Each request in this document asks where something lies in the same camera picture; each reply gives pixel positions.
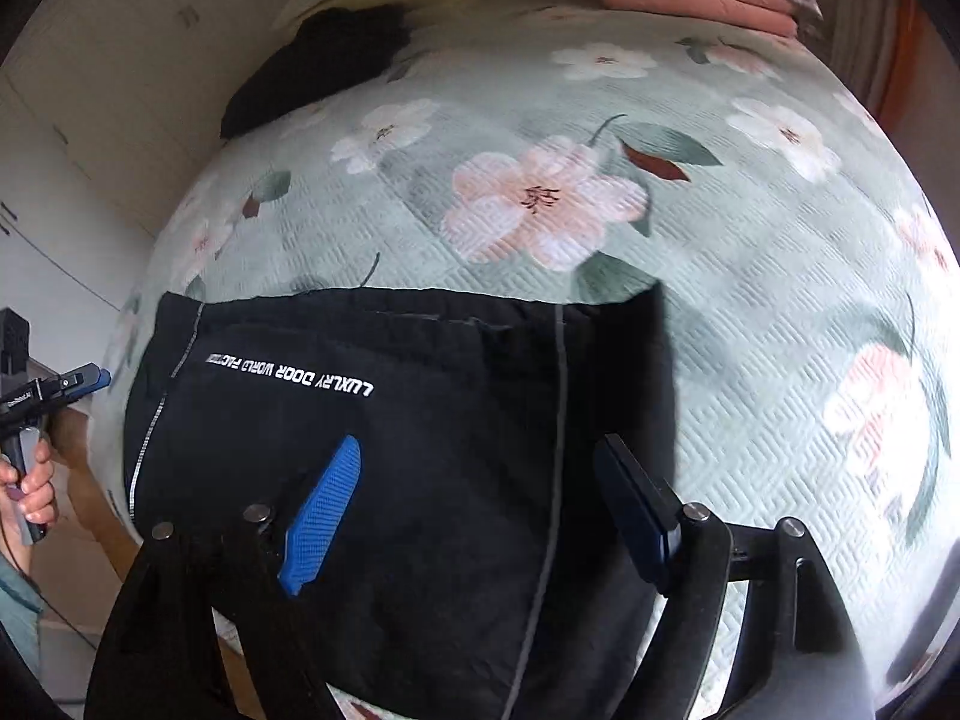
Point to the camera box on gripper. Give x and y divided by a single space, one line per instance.
14 349

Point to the left forearm green sleeve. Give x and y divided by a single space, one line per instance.
20 609

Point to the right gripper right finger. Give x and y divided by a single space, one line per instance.
797 655

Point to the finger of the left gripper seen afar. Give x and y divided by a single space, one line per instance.
84 380

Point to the black hooded jacket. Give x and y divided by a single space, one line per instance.
477 571

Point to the beige window curtain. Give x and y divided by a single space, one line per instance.
872 45

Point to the green floral bedspread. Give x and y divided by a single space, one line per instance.
575 155

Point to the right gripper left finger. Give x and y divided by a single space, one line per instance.
160 655

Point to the person's left hand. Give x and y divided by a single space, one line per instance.
31 496

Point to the black garment on bed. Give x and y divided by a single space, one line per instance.
333 50

